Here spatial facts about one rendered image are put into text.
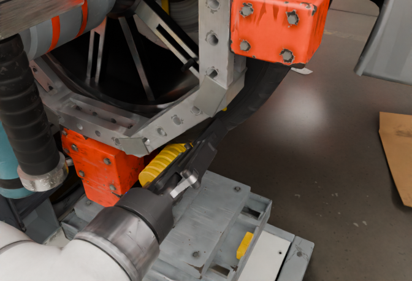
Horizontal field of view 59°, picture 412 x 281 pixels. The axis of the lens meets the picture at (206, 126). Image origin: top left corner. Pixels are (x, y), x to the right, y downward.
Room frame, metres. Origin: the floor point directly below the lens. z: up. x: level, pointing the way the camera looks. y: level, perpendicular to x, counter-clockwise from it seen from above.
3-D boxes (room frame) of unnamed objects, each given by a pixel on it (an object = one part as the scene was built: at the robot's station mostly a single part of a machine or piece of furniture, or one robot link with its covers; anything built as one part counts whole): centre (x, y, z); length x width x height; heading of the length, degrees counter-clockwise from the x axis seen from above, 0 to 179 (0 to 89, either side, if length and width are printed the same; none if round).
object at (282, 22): (0.40, -0.08, 0.85); 0.09 x 0.08 x 0.07; 62
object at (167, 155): (0.58, 0.04, 0.51); 0.29 x 0.06 x 0.06; 152
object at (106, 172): (0.58, 0.18, 0.48); 0.16 x 0.12 x 0.17; 152
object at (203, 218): (0.70, 0.12, 0.32); 0.40 x 0.30 x 0.28; 62
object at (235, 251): (0.69, 0.11, 0.13); 0.50 x 0.36 x 0.10; 62
